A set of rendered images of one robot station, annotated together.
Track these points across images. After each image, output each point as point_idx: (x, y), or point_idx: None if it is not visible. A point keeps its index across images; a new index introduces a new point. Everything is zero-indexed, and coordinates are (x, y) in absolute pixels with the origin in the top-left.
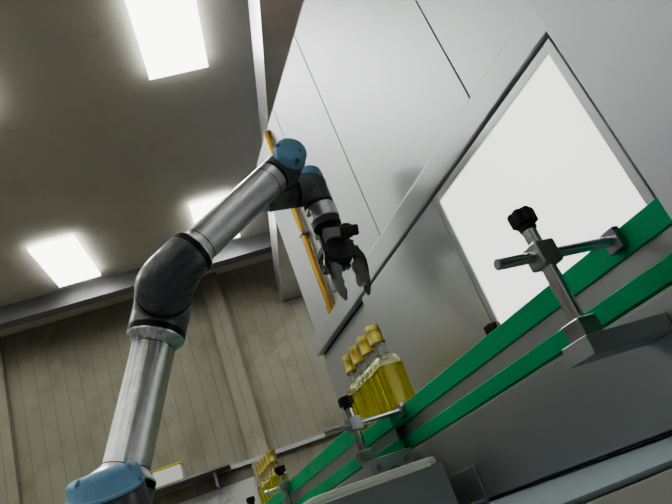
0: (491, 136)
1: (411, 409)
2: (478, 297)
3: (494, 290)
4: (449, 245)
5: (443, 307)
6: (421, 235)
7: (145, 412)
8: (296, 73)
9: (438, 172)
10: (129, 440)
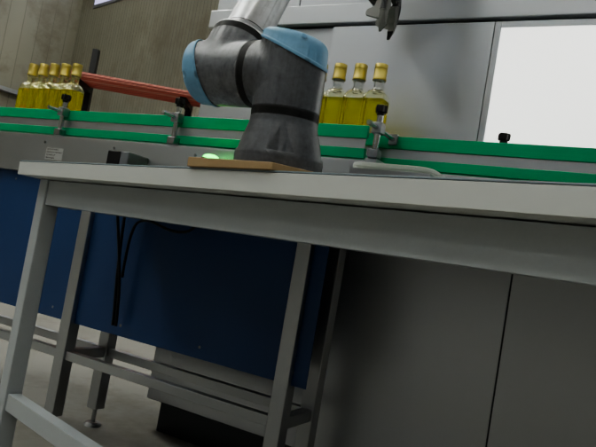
0: (590, 27)
1: (405, 145)
2: (480, 107)
3: (499, 113)
4: (483, 59)
5: (435, 92)
6: (458, 35)
7: (285, 3)
8: None
9: (516, 9)
10: (272, 18)
